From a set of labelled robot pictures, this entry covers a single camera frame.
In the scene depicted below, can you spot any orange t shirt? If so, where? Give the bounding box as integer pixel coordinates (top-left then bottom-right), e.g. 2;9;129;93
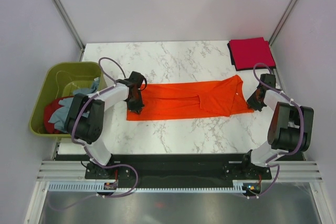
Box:
127;75;253;121

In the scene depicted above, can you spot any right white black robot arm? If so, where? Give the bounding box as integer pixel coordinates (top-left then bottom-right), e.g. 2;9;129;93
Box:
240;73;314;179

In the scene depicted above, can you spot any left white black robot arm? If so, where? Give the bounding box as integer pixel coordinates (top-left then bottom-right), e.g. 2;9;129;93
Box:
64;71;147;179

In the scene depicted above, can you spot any olive green plastic bin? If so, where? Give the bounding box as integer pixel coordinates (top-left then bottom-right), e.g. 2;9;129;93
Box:
29;61;107;138

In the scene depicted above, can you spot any light blue t shirt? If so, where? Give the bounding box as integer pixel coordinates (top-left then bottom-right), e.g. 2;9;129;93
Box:
44;77;100;134

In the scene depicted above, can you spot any dark red t shirt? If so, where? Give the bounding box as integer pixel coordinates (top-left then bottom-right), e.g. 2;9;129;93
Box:
43;97;73;134

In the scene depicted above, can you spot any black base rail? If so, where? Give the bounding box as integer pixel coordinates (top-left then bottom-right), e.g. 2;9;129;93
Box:
101;154;272;188

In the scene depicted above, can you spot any right aluminium frame post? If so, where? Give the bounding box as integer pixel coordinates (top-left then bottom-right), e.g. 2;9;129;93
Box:
268;0;299;48

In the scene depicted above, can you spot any aluminium frame post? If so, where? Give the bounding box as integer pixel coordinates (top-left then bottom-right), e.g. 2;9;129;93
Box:
268;0;299;48
52;0;85;52

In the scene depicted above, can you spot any white slotted cable duct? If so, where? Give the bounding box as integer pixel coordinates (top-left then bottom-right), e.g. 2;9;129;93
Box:
48;182;246;193

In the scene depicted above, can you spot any left aluminium frame post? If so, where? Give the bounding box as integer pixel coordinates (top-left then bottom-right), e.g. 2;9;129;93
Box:
52;0;85;52

